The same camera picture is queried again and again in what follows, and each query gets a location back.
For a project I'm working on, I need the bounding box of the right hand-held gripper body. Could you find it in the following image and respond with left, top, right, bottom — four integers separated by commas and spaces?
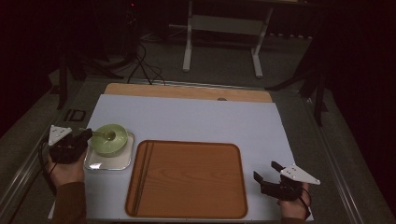
261, 163, 321, 203

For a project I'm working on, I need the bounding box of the black tripod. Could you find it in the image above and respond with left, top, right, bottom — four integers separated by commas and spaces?
264, 36, 330, 127

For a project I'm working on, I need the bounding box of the person's right hand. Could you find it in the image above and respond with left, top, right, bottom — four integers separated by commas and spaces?
276, 182, 312, 220

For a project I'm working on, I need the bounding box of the white metal stand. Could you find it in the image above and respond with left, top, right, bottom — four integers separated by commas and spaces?
182, 0, 275, 79

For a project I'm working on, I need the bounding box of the white square plate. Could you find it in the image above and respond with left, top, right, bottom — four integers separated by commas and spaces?
83, 131, 135, 172

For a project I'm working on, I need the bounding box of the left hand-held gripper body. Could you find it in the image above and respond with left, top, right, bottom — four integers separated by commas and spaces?
47, 124, 90, 165

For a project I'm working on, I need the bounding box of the metal spoon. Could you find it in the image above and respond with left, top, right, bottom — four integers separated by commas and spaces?
78, 127, 117, 142

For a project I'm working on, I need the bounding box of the green bowl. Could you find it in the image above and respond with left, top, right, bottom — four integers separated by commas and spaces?
90, 123, 129, 158

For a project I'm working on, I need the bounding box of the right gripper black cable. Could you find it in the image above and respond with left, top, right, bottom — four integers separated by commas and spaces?
298, 186, 313, 220

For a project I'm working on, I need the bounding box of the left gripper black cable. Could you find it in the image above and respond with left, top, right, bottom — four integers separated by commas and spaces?
37, 141, 60, 197

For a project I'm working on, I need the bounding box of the white table mat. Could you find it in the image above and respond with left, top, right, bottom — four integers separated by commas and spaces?
81, 93, 315, 222

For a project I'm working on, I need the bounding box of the black power strip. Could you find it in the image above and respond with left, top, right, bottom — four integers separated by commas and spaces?
269, 32, 313, 40

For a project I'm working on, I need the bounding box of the person's left hand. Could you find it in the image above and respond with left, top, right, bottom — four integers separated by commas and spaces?
46, 151, 86, 189

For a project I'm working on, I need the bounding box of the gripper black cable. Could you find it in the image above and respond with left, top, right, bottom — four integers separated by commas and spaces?
298, 186, 313, 220
37, 141, 60, 197

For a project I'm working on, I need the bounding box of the dark equipment rack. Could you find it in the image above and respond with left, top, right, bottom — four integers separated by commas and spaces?
122, 0, 141, 60

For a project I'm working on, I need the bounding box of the black floor cable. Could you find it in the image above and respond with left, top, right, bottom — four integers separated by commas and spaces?
126, 43, 166, 87

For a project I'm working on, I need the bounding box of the brown wooden tray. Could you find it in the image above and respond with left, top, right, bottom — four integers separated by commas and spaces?
124, 139, 249, 220

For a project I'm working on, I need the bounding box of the aluminium rail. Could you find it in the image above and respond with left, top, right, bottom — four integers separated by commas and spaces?
130, 77, 269, 91
0, 92, 82, 218
300, 92, 365, 224

